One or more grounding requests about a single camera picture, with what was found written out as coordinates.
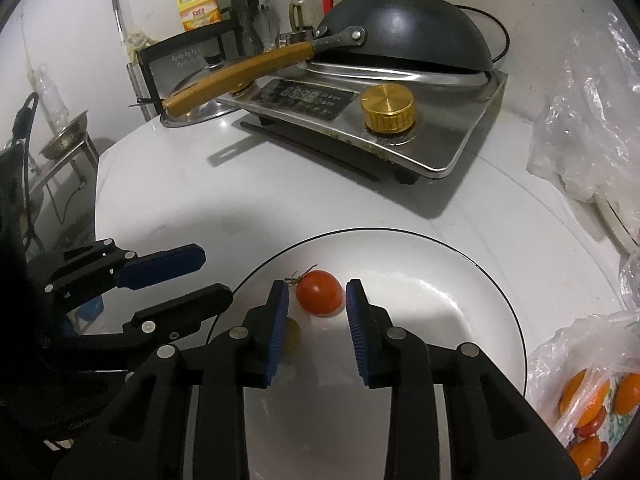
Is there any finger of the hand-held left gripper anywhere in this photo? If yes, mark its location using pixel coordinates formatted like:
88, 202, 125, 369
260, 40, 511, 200
30, 239, 207, 293
42, 283, 234, 361

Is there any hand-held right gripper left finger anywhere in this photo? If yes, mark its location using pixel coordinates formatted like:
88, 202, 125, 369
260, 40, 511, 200
52, 280, 290, 480

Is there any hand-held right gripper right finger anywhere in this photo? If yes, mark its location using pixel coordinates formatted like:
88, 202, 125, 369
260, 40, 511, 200
345, 278, 583, 480

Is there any red tomato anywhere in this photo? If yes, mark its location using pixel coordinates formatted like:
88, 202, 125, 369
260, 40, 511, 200
284, 263, 345, 317
577, 412, 608, 438

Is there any white plate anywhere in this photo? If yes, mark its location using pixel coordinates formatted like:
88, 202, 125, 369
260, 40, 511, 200
220, 227, 528, 480

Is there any printed plastic bag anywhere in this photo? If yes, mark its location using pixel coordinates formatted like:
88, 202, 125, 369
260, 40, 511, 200
527, 310, 640, 468

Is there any orange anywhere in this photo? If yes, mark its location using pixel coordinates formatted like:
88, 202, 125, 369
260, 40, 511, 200
614, 372, 640, 413
567, 435, 608, 476
559, 369, 612, 423

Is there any metal stand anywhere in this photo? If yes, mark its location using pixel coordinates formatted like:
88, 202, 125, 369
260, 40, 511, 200
25, 135, 101, 226

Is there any black metal rack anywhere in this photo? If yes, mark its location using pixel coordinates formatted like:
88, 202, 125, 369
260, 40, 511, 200
137, 7, 241, 121

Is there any glass pot lid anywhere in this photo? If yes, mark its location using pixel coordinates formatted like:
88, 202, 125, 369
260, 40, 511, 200
160, 52, 266, 128

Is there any hanging clear plastic bag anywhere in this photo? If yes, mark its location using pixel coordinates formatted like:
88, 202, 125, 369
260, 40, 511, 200
27, 62, 68, 126

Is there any stainless steel induction cooker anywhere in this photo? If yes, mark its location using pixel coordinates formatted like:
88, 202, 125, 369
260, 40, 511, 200
217, 57, 509, 186

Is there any gold cooker knob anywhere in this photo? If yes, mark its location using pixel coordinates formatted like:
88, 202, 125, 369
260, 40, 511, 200
361, 85, 416, 133

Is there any yellow dish soap bottle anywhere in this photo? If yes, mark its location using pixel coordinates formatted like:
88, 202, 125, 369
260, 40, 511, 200
176, 0, 223, 33

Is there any crumpled clear plastic bag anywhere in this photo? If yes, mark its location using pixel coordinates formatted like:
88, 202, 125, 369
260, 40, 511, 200
619, 255, 640, 311

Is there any white bowl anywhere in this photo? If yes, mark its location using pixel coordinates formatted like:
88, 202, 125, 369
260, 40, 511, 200
595, 195, 640, 251

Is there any clear bottle with handle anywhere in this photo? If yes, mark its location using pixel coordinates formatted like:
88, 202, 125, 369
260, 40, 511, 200
288, 0, 317, 33

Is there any black wok with wooden handle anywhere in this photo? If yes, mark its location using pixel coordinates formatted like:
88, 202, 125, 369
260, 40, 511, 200
161, 0, 496, 118

